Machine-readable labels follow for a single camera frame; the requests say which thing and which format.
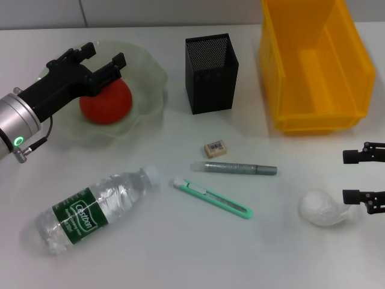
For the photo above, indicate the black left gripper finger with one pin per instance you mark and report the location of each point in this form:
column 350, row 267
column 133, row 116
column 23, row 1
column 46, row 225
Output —
column 114, row 66
column 81, row 52

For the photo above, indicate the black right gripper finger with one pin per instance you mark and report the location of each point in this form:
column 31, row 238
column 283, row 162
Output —
column 358, row 197
column 358, row 156

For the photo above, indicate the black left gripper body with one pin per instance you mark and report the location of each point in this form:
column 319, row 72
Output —
column 60, row 87

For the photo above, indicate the white paper ball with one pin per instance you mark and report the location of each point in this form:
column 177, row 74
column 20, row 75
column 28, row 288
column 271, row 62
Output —
column 316, row 207

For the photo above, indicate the clear green-label water bottle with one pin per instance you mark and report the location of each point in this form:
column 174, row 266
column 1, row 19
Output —
column 81, row 216

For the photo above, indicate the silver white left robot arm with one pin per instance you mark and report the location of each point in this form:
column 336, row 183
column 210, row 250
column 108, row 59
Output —
column 15, row 120

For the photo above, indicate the green glass fruit plate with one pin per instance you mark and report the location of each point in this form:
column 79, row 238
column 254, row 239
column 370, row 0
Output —
column 144, row 90

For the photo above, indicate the black mesh pen holder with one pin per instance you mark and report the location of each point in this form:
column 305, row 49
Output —
column 210, row 93

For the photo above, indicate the silver glitter pen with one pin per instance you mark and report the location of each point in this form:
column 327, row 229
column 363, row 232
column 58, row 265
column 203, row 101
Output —
column 228, row 168

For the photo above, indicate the beige eraser with barcode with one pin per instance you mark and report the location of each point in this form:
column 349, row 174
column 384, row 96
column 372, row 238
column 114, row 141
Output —
column 215, row 149

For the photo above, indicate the green utility knife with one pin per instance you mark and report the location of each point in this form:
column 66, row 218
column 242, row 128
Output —
column 216, row 200

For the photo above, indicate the yellow plastic bin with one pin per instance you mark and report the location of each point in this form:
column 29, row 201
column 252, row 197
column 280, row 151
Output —
column 319, row 90

